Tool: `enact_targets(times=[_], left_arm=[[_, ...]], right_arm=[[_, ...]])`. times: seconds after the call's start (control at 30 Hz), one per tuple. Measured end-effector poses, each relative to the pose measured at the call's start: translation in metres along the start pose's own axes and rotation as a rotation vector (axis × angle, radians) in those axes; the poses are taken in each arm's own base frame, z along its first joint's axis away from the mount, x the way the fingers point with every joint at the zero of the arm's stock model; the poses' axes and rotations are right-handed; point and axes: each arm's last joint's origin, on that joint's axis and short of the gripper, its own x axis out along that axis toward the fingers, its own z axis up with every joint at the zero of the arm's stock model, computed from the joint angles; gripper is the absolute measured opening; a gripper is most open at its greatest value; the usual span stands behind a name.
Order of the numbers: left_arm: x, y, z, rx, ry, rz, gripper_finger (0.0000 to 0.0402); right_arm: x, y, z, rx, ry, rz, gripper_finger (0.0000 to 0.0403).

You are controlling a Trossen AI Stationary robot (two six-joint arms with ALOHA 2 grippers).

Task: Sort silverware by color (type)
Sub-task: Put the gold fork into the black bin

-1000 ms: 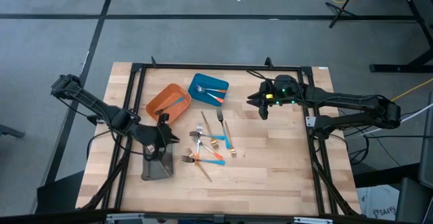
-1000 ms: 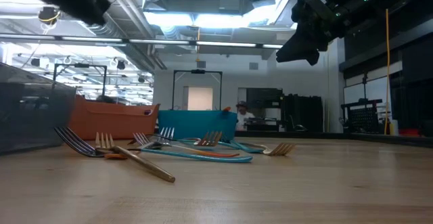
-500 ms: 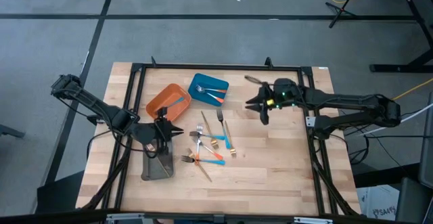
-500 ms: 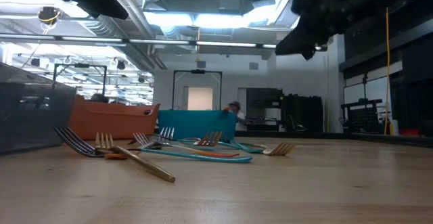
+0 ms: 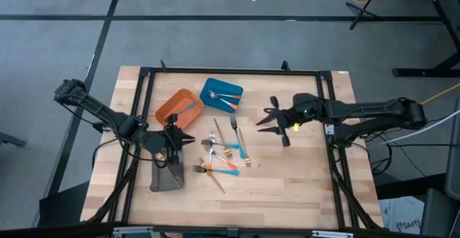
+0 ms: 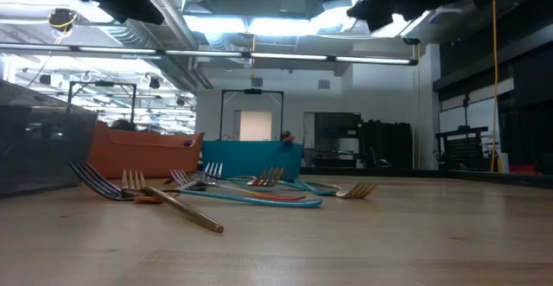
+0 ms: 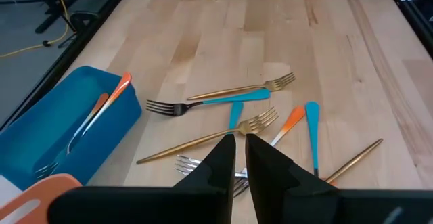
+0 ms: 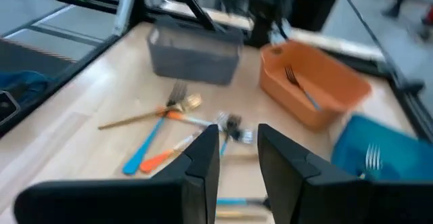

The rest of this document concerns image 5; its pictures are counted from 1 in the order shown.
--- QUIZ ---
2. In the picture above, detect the black desk leg frame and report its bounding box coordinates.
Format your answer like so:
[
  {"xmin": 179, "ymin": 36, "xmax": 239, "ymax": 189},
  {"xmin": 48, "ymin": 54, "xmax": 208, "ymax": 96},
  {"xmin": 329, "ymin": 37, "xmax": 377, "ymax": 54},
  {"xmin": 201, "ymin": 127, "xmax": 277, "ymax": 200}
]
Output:
[{"xmin": 361, "ymin": 0, "xmax": 460, "ymax": 79}]

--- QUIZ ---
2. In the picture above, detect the dark chair leg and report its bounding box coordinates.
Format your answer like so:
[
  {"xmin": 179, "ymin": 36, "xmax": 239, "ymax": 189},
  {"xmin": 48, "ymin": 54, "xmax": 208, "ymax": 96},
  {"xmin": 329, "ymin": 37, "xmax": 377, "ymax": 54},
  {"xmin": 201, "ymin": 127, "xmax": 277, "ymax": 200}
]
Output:
[{"xmin": 0, "ymin": 132, "xmax": 28, "ymax": 148}]

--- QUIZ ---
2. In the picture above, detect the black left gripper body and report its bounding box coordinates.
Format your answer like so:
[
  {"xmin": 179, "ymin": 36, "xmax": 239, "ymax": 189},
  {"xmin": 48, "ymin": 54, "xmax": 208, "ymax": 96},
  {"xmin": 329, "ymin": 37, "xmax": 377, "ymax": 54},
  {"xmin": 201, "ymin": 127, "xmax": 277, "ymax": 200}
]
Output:
[{"xmin": 160, "ymin": 114, "xmax": 183, "ymax": 166}]

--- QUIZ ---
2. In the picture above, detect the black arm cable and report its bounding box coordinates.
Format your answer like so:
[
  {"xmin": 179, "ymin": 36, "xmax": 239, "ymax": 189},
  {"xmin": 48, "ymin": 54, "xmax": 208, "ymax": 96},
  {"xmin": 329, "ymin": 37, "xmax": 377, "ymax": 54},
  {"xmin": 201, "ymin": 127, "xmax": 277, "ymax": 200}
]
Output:
[{"xmin": 91, "ymin": 137, "xmax": 173, "ymax": 169}]

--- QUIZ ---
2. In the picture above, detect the black aluminium table frame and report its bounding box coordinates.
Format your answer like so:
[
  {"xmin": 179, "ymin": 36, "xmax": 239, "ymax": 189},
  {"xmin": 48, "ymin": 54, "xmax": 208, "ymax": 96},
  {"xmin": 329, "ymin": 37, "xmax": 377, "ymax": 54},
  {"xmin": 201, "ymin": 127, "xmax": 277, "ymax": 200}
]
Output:
[{"xmin": 80, "ymin": 60, "xmax": 387, "ymax": 238}]

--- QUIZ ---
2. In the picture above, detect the white cardboard box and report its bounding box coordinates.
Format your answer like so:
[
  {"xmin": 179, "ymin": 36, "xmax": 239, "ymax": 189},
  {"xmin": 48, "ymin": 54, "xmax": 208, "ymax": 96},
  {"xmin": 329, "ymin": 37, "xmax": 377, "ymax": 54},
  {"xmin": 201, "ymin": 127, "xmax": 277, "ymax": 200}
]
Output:
[{"xmin": 379, "ymin": 196, "xmax": 425, "ymax": 235}]

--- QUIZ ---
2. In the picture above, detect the orange plastic bin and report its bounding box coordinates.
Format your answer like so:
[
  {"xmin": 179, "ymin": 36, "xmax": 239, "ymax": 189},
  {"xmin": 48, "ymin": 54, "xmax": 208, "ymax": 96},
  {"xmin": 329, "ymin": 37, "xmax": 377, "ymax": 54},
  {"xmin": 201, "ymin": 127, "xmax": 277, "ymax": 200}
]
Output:
[{"xmin": 154, "ymin": 88, "xmax": 204, "ymax": 130}]

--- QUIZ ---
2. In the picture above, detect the black desk foot bar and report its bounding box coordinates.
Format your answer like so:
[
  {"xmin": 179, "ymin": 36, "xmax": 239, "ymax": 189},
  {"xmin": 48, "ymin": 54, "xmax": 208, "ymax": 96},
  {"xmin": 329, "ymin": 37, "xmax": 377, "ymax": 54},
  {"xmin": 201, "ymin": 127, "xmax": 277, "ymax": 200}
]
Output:
[{"xmin": 375, "ymin": 173, "xmax": 446, "ymax": 200}]

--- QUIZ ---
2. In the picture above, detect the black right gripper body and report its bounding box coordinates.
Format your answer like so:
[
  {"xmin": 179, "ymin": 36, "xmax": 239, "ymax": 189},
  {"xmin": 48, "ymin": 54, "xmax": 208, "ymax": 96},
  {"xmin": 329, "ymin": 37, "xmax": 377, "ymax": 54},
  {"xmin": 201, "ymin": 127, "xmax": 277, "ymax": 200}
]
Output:
[{"xmin": 270, "ymin": 96, "xmax": 299, "ymax": 148}]

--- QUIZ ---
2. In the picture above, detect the blue plastic bin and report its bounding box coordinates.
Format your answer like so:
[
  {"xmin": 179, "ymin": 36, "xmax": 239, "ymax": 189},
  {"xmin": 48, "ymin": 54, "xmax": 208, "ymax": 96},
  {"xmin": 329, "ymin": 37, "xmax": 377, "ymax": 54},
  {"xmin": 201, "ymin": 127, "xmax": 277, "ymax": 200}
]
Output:
[{"xmin": 199, "ymin": 77, "xmax": 244, "ymax": 114}]

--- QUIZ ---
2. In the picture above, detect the white cable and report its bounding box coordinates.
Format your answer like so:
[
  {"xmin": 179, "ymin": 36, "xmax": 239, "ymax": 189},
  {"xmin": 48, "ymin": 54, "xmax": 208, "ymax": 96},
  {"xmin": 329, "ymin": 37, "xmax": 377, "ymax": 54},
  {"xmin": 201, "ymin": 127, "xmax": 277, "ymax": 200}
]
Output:
[{"xmin": 380, "ymin": 109, "xmax": 460, "ymax": 145}]

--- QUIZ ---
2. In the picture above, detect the black floor cable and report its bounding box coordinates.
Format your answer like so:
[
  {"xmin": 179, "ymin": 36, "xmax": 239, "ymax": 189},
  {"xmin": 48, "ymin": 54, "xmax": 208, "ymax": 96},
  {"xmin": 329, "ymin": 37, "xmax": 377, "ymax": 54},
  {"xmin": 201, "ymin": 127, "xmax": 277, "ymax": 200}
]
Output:
[{"xmin": 390, "ymin": 143, "xmax": 460, "ymax": 148}]

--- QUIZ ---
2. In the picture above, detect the black tripod stand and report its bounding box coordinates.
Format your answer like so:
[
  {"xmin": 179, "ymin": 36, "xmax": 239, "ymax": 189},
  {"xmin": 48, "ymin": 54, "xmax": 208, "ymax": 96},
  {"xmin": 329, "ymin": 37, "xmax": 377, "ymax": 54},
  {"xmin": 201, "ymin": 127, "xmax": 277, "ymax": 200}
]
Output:
[{"xmin": 344, "ymin": 0, "xmax": 385, "ymax": 30}]

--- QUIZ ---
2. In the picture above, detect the grey plastic bin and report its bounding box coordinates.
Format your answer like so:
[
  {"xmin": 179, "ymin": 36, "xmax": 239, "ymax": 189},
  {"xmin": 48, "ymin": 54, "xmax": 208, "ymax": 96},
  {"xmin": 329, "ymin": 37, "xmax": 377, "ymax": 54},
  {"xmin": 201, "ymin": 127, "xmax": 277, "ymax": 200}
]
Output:
[{"xmin": 149, "ymin": 147, "xmax": 187, "ymax": 193}]

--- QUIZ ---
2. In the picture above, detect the yellow extension cord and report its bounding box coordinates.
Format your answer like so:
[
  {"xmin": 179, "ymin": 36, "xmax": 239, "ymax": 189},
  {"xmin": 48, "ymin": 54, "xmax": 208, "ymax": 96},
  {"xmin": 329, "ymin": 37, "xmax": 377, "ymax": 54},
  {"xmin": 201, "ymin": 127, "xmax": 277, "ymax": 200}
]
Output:
[{"xmin": 419, "ymin": 82, "xmax": 460, "ymax": 106}]

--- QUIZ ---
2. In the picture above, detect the black cable bundle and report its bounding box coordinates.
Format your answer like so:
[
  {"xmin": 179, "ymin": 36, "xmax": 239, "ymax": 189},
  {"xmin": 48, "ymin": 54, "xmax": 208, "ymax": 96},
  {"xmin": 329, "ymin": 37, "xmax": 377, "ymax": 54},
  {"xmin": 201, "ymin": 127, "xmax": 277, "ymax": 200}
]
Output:
[
  {"xmin": 88, "ymin": 151, "xmax": 139, "ymax": 224},
  {"xmin": 332, "ymin": 169, "xmax": 382, "ymax": 230}
]

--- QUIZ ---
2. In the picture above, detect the silver metal bracket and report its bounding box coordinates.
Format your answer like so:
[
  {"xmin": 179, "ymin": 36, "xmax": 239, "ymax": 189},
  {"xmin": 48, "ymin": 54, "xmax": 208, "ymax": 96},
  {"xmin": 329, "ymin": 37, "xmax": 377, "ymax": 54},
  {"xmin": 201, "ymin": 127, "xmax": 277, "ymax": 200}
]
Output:
[
  {"xmin": 113, "ymin": 226, "xmax": 155, "ymax": 238},
  {"xmin": 311, "ymin": 230, "xmax": 355, "ymax": 238}
]

